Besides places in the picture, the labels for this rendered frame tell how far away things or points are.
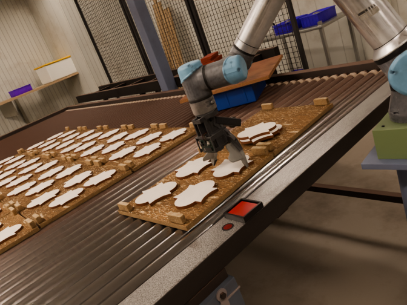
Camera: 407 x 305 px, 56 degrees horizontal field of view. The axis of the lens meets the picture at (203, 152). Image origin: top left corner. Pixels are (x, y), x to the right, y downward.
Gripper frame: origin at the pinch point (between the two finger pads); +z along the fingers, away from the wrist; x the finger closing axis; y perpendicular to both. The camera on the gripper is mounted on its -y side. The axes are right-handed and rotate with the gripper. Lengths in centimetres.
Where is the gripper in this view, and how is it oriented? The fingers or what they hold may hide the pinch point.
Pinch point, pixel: (231, 165)
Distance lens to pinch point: 124.9
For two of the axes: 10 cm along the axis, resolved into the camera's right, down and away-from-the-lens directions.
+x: 6.7, 0.1, -7.4
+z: 3.5, 8.8, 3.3
